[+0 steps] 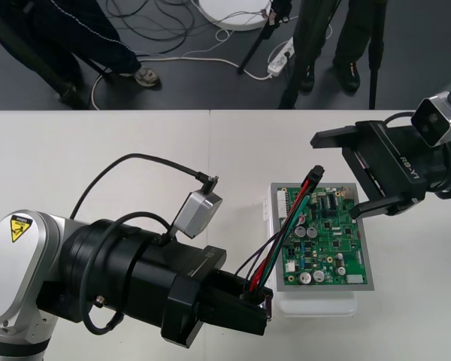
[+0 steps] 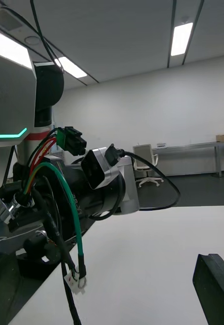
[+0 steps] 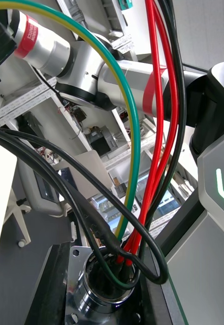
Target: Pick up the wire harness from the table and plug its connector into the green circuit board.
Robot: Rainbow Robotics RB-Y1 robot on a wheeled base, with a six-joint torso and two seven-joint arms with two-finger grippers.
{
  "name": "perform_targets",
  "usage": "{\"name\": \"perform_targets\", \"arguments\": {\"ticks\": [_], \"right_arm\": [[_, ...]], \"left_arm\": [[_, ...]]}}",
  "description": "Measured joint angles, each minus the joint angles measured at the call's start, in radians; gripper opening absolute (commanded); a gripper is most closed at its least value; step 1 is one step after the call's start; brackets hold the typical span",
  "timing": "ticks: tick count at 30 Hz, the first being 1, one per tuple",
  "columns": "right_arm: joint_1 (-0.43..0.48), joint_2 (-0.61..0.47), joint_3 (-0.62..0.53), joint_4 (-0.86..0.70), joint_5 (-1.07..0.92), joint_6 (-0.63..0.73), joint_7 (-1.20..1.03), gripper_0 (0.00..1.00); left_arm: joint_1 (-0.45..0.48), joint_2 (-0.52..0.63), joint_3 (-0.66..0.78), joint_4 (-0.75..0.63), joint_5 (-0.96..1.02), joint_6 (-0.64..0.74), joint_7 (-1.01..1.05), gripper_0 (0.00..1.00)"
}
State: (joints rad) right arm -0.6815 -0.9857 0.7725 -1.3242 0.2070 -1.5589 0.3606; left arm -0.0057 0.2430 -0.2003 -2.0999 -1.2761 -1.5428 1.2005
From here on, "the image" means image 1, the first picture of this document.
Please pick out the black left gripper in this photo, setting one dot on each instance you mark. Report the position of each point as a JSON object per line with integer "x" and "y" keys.
{"x": 189, "y": 301}

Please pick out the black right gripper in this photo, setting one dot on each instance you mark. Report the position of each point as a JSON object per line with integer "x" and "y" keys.
{"x": 391, "y": 165}

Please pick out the silver and black left arm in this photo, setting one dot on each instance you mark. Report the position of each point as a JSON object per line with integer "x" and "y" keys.
{"x": 22, "y": 263}

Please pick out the milky plastic box with lid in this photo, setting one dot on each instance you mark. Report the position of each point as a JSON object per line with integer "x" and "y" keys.
{"x": 315, "y": 304}

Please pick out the black tripod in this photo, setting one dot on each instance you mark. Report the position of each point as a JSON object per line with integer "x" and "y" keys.
{"x": 375, "y": 75}

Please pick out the white power strip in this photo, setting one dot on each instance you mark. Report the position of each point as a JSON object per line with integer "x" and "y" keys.
{"x": 280, "y": 60}

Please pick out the person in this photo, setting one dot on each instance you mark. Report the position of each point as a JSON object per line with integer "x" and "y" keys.
{"x": 60, "y": 30}
{"x": 347, "y": 34}

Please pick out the white round base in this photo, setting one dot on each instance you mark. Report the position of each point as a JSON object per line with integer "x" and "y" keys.
{"x": 233, "y": 15}

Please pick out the green circuit board grey frame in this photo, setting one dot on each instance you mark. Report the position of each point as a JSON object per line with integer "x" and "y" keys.
{"x": 334, "y": 244}

